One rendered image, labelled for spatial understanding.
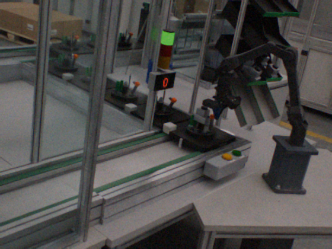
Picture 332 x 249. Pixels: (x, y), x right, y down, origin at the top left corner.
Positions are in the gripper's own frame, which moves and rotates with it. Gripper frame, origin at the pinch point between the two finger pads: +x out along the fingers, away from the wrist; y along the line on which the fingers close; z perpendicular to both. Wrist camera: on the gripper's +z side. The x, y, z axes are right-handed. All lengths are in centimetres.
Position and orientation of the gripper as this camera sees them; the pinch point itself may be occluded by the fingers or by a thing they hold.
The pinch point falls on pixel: (217, 112)
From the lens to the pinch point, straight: 208.6
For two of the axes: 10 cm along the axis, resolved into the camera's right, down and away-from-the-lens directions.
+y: 6.6, -1.8, 7.3
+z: 7.3, 3.7, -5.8
